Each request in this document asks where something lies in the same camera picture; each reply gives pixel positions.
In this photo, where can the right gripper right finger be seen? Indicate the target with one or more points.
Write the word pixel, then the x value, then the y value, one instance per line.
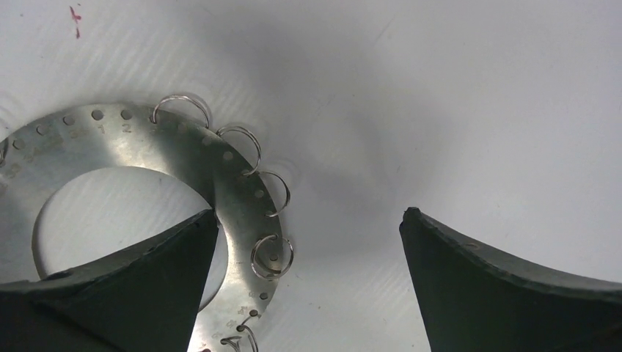
pixel 474 297

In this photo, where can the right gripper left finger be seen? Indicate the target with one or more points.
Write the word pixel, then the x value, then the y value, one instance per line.
pixel 144 297

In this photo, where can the metal key ring disc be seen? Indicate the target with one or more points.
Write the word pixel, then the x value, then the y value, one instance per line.
pixel 40 158

